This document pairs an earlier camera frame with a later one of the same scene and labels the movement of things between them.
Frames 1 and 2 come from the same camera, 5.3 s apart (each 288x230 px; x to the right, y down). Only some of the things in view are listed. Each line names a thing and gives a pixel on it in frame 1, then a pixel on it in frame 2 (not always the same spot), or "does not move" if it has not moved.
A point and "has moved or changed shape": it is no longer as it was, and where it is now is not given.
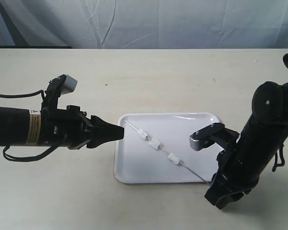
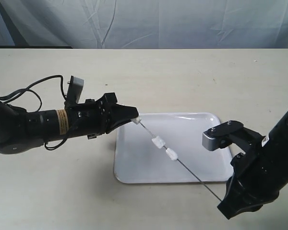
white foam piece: [155, 144] has moved or changed shape
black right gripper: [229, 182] -> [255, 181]
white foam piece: [142, 134] -> [135, 120]
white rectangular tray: [156, 148] does not move
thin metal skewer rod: [166, 152] -> [202, 183]
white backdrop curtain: [145, 24] does not move
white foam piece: [174, 159] has moved or changed shape
